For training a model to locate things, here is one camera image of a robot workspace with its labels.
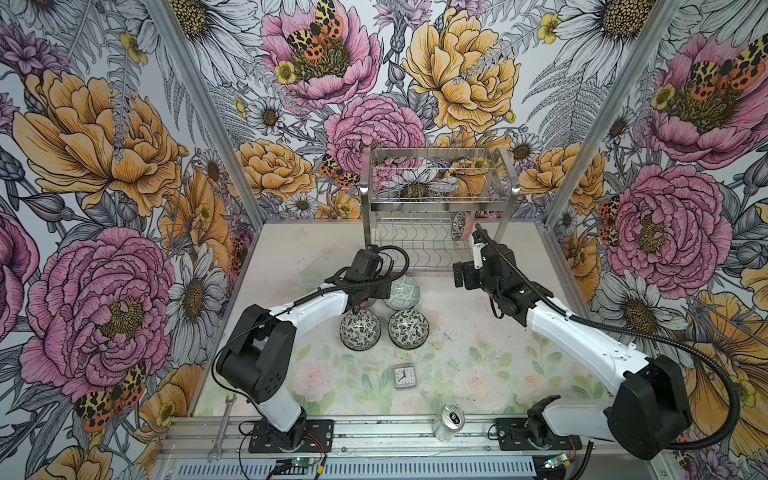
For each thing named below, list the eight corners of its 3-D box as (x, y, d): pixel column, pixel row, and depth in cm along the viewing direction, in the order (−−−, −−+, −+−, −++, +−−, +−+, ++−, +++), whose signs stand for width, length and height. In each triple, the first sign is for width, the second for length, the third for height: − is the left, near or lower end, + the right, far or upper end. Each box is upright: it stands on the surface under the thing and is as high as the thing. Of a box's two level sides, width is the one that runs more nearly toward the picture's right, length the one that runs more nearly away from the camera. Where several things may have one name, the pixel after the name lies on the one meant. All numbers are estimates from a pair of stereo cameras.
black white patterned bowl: (388, 353, 89) (388, 344, 84) (388, 319, 96) (388, 309, 91) (428, 353, 89) (430, 344, 84) (426, 319, 96) (427, 309, 91)
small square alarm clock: (394, 388, 83) (394, 385, 81) (394, 366, 87) (394, 363, 85) (416, 388, 83) (416, 385, 82) (415, 366, 87) (415, 363, 85)
